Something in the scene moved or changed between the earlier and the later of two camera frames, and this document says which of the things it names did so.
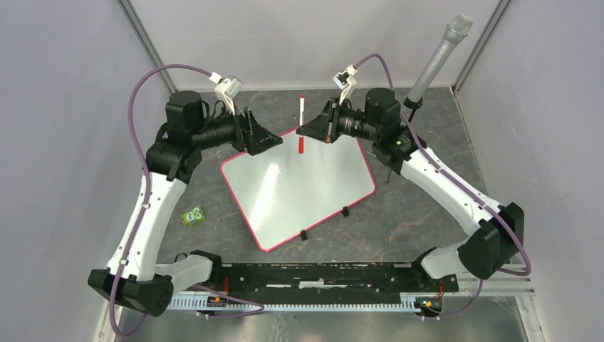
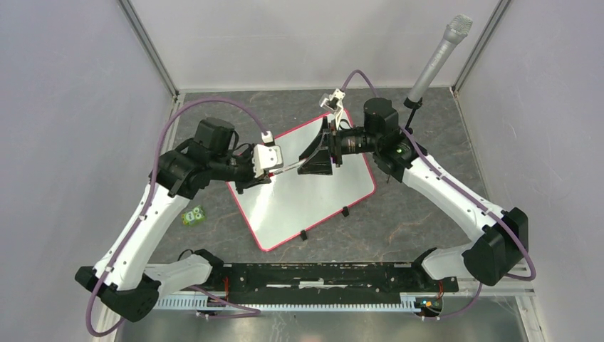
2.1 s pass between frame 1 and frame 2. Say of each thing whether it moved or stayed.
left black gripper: moved
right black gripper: moved
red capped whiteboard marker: moved
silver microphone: stayed
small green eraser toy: stayed
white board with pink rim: stayed
